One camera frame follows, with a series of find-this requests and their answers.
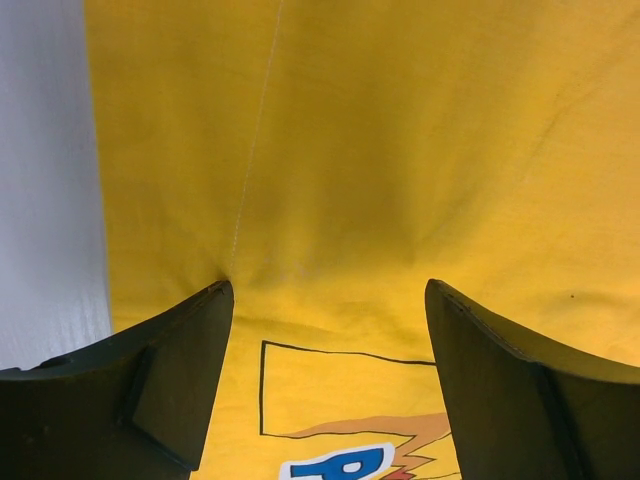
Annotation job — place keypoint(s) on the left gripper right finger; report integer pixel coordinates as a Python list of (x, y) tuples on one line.
[(524, 406)]

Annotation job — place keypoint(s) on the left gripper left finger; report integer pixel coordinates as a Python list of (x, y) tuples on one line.
[(136, 405)]

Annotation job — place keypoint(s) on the yellow cartoon placemat cloth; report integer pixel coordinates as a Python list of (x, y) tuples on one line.
[(329, 158)]

